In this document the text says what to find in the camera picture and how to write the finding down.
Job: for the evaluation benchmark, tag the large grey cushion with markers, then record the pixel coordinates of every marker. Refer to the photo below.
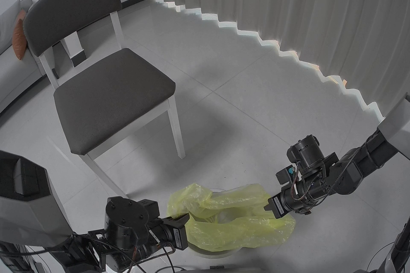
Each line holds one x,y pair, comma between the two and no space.
8,25

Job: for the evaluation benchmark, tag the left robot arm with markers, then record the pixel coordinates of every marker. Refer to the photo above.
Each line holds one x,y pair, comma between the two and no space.
28,201

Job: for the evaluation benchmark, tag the white curtain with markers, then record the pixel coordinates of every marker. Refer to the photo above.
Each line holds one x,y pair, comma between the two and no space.
304,3

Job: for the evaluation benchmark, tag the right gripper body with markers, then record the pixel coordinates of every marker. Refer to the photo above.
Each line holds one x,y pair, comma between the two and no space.
291,199

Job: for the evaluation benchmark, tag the yellow plastic bag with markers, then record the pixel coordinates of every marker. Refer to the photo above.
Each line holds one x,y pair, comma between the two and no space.
243,227

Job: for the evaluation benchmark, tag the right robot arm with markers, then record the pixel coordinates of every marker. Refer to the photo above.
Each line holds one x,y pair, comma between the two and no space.
358,169

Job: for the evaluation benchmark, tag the grey sofa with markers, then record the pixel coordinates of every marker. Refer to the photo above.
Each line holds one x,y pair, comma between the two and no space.
12,79

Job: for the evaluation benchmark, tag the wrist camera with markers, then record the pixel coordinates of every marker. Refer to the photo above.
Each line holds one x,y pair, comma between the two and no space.
150,208
283,175

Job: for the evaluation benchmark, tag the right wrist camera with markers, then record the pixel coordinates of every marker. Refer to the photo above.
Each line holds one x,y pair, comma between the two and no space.
283,175

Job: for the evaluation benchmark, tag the dark grey white-legged chair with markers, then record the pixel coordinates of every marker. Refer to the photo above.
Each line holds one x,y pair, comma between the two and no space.
112,89

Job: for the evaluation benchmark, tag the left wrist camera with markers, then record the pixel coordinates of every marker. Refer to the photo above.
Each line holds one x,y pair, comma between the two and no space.
150,208

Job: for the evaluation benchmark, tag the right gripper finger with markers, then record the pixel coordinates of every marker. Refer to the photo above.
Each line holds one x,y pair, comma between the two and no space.
268,206

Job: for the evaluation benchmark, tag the white trash bin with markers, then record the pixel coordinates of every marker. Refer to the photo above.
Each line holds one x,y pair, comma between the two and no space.
214,252

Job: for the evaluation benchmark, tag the small grey cushion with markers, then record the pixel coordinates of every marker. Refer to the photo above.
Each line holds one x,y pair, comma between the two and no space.
26,3

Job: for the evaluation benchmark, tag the orange cushion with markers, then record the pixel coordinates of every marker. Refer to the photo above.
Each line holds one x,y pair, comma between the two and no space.
19,38

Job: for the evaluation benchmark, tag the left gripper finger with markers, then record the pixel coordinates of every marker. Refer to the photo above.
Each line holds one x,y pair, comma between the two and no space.
179,220

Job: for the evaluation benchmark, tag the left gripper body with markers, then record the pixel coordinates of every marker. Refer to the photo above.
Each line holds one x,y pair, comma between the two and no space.
174,236

